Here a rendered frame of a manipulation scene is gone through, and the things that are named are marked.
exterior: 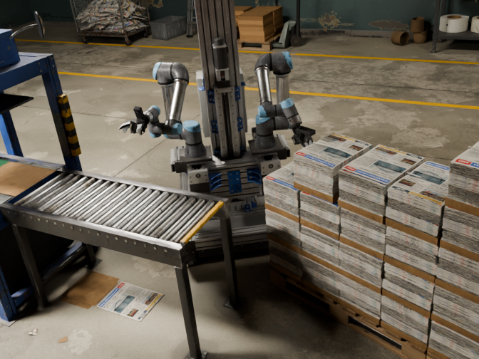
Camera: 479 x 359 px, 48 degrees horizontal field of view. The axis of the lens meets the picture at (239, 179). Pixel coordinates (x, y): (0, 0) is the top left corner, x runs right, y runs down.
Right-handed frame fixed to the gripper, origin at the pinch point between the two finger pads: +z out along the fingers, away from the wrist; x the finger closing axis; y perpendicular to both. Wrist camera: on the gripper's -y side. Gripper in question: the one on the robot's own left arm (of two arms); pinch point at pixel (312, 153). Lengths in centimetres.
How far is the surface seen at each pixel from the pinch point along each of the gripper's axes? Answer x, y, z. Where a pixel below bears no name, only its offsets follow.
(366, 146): -14.1, -27.6, 7.9
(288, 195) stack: 18.9, 13.7, 17.0
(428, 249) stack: 18, -65, 61
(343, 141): -11.9, -15.8, 0.9
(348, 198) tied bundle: 18.4, -30.1, 26.7
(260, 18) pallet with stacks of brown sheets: -414, 410, -183
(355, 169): 14.2, -39.0, 13.6
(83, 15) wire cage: -274, 692, -350
